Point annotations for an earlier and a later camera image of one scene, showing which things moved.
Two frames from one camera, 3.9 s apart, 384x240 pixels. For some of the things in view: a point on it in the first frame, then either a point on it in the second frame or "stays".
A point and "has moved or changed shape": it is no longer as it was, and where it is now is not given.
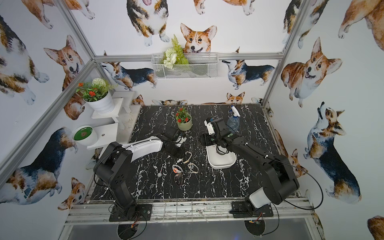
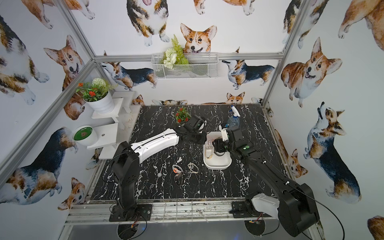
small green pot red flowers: x=184 y=119 stays
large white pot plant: x=97 y=95 stays
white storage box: x=219 y=157 has moved or changed shape
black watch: x=179 y=179 stays
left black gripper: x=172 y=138 → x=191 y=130
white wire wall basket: x=205 y=65 stays
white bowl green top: x=85 y=135 stays
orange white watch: x=177 y=169 stays
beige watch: x=186 y=161 → x=208 y=152
